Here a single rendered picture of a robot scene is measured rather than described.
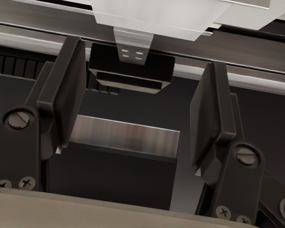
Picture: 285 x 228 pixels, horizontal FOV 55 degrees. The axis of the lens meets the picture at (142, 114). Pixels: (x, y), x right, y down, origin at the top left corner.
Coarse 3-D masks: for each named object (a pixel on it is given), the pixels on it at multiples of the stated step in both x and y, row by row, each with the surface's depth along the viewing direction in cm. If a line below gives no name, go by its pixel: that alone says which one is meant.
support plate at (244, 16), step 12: (276, 0) 15; (228, 12) 17; (240, 12) 17; (252, 12) 17; (264, 12) 16; (276, 12) 16; (228, 24) 19; (240, 24) 19; (252, 24) 18; (264, 24) 18
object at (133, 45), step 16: (128, 32) 23; (144, 32) 24; (96, 48) 38; (112, 48) 38; (128, 48) 30; (144, 48) 28; (96, 64) 38; (112, 64) 38; (128, 64) 38; (144, 64) 39; (160, 64) 39; (112, 80) 39; (128, 80) 39; (144, 80) 40; (160, 80) 39
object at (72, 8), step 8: (16, 0) 22; (24, 0) 21; (32, 0) 21; (40, 0) 21; (48, 0) 21; (56, 0) 21; (64, 0) 21; (56, 8) 22; (64, 8) 21; (72, 8) 21; (80, 8) 21; (88, 8) 21; (208, 32) 22
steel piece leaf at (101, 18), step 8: (96, 16) 21; (104, 16) 21; (112, 16) 21; (120, 16) 21; (112, 24) 23; (120, 24) 23; (128, 24) 22; (136, 24) 22; (144, 24) 22; (152, 24) 21; (160, 24) 21; (152, 32) 23; (160, 32) 23; (168, 32) 22; (176, 32) 22; (184, 32) 22; (192, 32) 21; (200, 32) 21; (192, 40) 24
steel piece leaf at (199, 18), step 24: (96, 0) 18; (120, 0) 18; (144, 0) 17; (168, 0) 16; (192, 0) 16; (216, 0) 11; (240, 0) 11; (264, 0) 11; (168, 24) 21; (192, 24) 20
